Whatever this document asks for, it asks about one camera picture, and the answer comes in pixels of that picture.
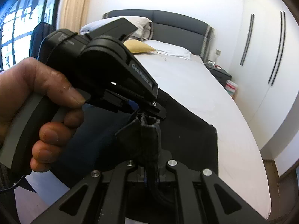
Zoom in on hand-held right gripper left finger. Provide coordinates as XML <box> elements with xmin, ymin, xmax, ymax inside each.
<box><xmin>30</xmin><ymin>159</ymin><xmax>145</xmax><ymax>224</ymax></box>

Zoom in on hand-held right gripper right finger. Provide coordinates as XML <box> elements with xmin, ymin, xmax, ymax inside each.
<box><xmin>159</xmin><ymin>150</ymin><xmax>269</xmax><ymax>224</ymax></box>

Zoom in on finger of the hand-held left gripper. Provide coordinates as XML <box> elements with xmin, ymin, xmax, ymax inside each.
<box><xmin>139</xmin><ymin>97</ymin><xmax>167</xmax><ymax>119</ymax></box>
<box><xmin>104</xmin><ymin>90</ymin><xmax>140</xmax><ymax>114</ymax></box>

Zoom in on black pants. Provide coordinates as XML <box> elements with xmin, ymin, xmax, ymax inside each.
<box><xmin>50</xmin><ymin>91</ymin><xmax>219</xmax><ymax>206</ymax></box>

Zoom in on person's left hand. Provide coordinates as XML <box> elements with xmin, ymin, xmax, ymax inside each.
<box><xmin>0</xmin><ymin>57</ymin><xmax>86</xmax><ymax>172</ymax></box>

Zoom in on yellow patterned cushion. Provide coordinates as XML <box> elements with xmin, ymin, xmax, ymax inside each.
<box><xmin>123</xmin><ymin>39</ymin><xmax>156</xmax><ymax>54</ymax></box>

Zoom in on white bed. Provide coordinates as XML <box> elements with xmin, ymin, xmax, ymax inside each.
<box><xmin>14</xmin><ymin>38</ymin><xmax>272</xmax><ymax>220</ymax></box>

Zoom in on white pillow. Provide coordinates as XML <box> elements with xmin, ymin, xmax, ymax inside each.
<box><xmin>144</xmin><ymin>39</ymin><xmax>192</xmax><ymax>60</ymax></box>

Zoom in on beige curtain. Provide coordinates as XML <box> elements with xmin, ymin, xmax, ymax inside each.
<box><xmin>58</xmin><ymin>0</ymin><xmax>94</xmax><ymax>31</ymax></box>

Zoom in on black jacket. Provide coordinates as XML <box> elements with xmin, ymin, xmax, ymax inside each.
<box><xmin>29</xmin><ymin>23</ymin><xmax>58</xmax><ymax>61</ymax></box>

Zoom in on dark grey nightstand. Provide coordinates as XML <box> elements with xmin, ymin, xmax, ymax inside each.
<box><xmin>204</xmin><ymin>61</ymin><xmax>232</xmax><ymax>81</ymax></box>

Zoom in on grey padded headboard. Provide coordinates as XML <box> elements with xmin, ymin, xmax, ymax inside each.
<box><xmin>103</xmin><ymin>9</ymin><xmax>215</xmax><ymax>59</ymax></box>

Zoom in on white striped bin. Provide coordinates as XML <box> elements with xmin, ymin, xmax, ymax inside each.
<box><xmin>225</xmin><ymin>80</ymin><xmax>238</xmax><ymax>97</ymax></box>

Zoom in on black framed window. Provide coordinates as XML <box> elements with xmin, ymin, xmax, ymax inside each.
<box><xmin>0</xmin><ymin>0</ymin><xmax>66</xmax><ymax>70</ymax></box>

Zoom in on white wardrobe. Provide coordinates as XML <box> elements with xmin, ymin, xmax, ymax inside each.
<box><xmin>230</xmin><ymin>0</ymin><xmax>299</xmax><ymax>154</ymax></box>

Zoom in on black double wardrobe handle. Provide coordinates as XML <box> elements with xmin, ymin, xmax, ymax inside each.
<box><xmin>268</xmin><ymin>10</ymin><xmax>286</xmax><ymax>85</ymax></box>
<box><xmin>240</xmin><ymin>13</ymin><xmax>255</xmax><ymax>66</ymax></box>

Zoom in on black cable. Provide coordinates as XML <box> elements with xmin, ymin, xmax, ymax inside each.
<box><xmin>0</xmin><ymin>174</ymin><xmax>27</xmax><ymax>193</ymax></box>

